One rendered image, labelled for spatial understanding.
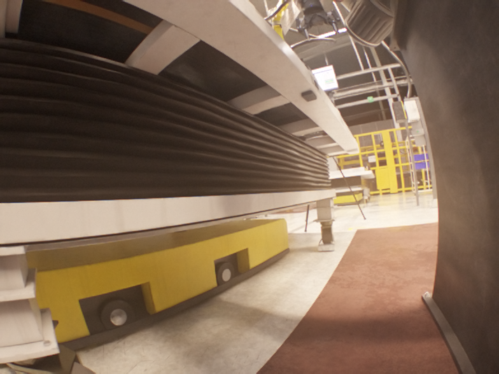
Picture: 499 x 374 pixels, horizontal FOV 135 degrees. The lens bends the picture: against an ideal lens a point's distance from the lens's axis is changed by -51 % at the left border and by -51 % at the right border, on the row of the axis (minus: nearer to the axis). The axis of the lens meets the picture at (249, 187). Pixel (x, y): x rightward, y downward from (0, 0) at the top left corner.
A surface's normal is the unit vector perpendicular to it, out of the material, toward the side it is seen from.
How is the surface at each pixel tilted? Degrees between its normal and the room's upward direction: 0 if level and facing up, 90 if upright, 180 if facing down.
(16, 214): 90
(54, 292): 90
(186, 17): 180
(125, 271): 90
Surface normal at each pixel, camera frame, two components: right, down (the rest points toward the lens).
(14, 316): 0.81, -0.11
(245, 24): 0.09, 0.99
